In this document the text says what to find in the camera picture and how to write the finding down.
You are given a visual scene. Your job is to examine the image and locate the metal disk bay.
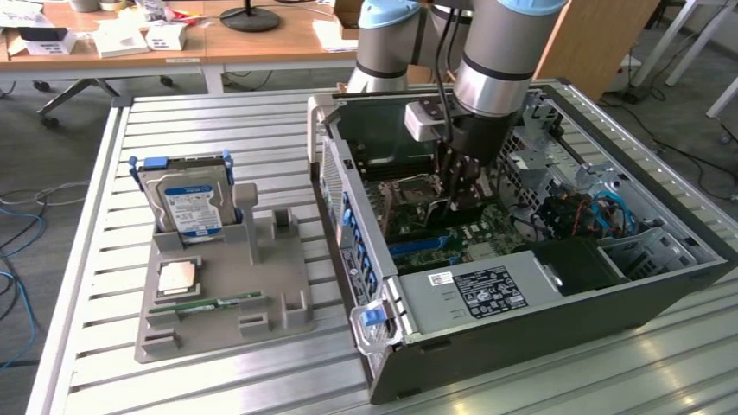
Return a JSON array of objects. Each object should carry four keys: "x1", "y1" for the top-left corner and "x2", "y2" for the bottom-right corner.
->
[{"x1": 595, "y1": 227, "x2": 699, "y2": 282}]

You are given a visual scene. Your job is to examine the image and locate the white box with red button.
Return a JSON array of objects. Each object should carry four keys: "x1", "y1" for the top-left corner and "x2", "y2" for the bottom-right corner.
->
[{"x1": 612, "y1": 54, "x2": 644, "y2": 94}]

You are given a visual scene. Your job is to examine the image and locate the blue wire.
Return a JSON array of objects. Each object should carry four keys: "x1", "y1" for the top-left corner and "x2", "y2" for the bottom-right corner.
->
[{"x1": 589, "y1": 189, "x2": 639, "y2": 237}]

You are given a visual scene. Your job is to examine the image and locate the blue case latch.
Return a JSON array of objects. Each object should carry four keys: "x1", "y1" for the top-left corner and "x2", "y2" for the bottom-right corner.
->
[{"x1": 357, "y1": 307, "x2": 387, "y2": 332}]

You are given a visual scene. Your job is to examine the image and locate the hard disk in blue carrier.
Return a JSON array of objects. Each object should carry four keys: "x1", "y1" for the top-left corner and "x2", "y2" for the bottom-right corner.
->
[{"x1": 126, "y1": 149, "x2": 238, "y2": 244}]

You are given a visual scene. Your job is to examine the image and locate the open black PC case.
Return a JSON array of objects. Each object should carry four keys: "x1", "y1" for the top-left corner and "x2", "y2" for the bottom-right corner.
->
[{"x1": 305, "y1": 82, "x2": 730, "y2": 405}]

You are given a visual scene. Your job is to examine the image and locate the small white labelled box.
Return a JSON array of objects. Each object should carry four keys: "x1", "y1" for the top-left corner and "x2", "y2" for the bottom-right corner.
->
[{"x1": 144, "y1": 22, "x2": 189, "y2": 53}]

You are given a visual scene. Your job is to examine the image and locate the black round lamp base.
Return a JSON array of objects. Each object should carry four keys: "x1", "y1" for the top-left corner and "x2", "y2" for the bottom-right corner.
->
[{"x1": 218, "y1": 0, "x2": 282, "y2": 34}]

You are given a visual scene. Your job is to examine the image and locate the grey floor cable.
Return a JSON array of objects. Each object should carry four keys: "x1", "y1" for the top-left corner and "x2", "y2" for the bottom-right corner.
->
[{"x1": 0, "y1": 180, "x2": 92, "y2": 208}]

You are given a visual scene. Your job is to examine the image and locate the grey parts rack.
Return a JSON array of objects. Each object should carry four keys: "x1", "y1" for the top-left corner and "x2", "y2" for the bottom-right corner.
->
[{"x1": 132, "y1": 182, "x2": 318, "y2": 365}]

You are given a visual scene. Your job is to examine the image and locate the grey power supply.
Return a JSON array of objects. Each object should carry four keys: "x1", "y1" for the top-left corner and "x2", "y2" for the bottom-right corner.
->
[{"x1": 395, "y1": 252, "x2": 564, "y2": 336}]

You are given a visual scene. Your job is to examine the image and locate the black plastic air duct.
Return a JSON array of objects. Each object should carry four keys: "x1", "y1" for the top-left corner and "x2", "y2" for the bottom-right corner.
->
[{"x1": 525, "y1": 239, "x2": 631, "y2": 297}]

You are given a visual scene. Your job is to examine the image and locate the flat white box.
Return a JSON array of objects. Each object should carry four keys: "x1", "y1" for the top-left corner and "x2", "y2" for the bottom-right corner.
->
[{"x1": 89, "y1": 20, "x2": 152, "y2": 59}]

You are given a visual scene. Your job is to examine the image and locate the wooden desk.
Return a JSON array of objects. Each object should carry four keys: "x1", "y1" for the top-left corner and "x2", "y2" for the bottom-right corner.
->
[
  {"x1": 0, "y1": 0, "x2": 209, "y2": 129},
  {"x1": 202, "y1": 0, "x2": 523, "y2": 94}
]

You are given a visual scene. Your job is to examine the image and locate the red wire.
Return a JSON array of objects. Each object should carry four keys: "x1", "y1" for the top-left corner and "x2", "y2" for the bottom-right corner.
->
[{"x1": 568, "y1": 196, "x2": 601, "y2": 237}]

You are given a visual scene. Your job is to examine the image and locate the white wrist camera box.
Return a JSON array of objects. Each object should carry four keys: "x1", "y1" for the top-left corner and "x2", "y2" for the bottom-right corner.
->
[{"x1": 403, "y1": 99, "x2": 457, "y2": 142}]

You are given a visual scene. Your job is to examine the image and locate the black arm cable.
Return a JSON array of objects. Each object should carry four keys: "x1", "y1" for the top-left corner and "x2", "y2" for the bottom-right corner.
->
[{"x1": 433, "y1": 0, "x2": 463, "y2": 144}]

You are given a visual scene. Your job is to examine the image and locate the white papers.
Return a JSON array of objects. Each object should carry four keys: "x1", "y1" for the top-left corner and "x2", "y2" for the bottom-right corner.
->
[{"x1": 309, "y1": 18, "x2": 360, "y2": 54}]

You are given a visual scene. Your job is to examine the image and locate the green RAM stick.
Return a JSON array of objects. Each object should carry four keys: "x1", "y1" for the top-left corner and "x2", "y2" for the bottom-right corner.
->
[{"x1": 148, "y1": 295, "x2": 256, "y2": 314}]

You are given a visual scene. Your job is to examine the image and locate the white table frame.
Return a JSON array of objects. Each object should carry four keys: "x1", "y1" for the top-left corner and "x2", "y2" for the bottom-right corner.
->
[{"x1": 629, "y1": 0, "x2": 738, "y2": 118}]

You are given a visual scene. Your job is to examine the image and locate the perforated metal drive cage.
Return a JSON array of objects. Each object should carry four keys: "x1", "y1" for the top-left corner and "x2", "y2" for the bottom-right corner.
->
[{"x1": 496, "y1": 126, "x2": 579, "y2": 218}]

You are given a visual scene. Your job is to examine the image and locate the CPU socket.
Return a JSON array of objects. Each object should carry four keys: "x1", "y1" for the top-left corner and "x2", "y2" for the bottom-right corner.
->
[{"x1": 395, "y1": 176, "x2": 443, "y2": 203}]

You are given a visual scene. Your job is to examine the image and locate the white box with black lid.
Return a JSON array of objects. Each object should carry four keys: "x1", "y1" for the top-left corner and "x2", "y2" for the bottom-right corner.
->
[{"x1": 14, "y1": 26, "x2": 77, "y2": 57}]

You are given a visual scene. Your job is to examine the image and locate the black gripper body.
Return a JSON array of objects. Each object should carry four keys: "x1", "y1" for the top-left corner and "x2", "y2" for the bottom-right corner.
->
[{"x1": 445, "y1": 111, "x2": 517, "y2": 168}]

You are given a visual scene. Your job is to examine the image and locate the blue expansion slot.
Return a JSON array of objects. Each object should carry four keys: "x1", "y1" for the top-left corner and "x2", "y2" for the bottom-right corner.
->
[{"x1": 387, "y1": 235, "x2": 452, "y2": 257}]

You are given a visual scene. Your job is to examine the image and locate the silver CPU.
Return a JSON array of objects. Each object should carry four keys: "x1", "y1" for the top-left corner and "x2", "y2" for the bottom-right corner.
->
[{"x1": 157, "y1": 260, "x2": 198, "y2": 297}]

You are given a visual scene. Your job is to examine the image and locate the graphics card with black fan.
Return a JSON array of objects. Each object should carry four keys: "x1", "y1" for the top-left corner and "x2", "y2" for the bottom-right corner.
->
[{"x1": 377, "y1": 179, "x2": 488, "y2": 243}]

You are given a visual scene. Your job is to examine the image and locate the blue floor cable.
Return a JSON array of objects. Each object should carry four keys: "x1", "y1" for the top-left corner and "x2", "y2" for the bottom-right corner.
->
[{"x1": 0, "y1": 206, "x2": 46, "y2": 372}]

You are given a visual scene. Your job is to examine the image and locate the brown cardboard box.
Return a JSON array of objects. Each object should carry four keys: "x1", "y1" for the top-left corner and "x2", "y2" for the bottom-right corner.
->
[{"x1": 332, "y1": 0, "x2": 363, "y2": 40}]

